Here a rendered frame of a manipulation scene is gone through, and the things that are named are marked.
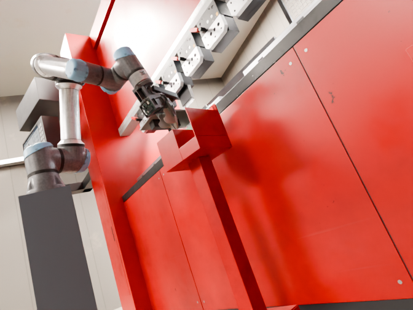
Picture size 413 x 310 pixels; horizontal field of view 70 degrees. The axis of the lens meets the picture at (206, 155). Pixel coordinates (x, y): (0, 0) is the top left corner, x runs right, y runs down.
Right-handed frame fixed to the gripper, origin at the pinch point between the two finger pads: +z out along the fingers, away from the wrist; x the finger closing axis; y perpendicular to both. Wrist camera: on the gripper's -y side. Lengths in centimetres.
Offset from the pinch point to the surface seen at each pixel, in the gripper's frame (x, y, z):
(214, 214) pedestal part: 5.7, 14.5, 33.1
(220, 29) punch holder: 20.0, -36.1, -26.4
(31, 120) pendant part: -156, -31, -89
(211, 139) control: 14.6, 5.3, 11.9
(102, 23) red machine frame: -77, -81, -114
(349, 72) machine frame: 58, -3, 18
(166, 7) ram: -7, -54, -63
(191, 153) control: 10.1, 12.2, 12.1
